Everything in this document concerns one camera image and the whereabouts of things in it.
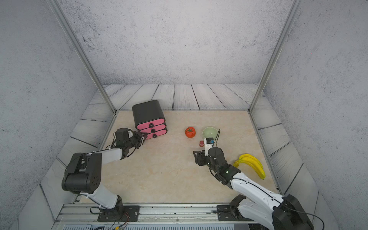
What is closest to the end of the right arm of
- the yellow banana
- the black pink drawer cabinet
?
the yellow banana

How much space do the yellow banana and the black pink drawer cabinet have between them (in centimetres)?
54

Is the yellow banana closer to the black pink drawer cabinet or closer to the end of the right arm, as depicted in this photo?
the end of the right arm

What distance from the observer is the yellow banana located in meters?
0.84

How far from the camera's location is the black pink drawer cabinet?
94 cm
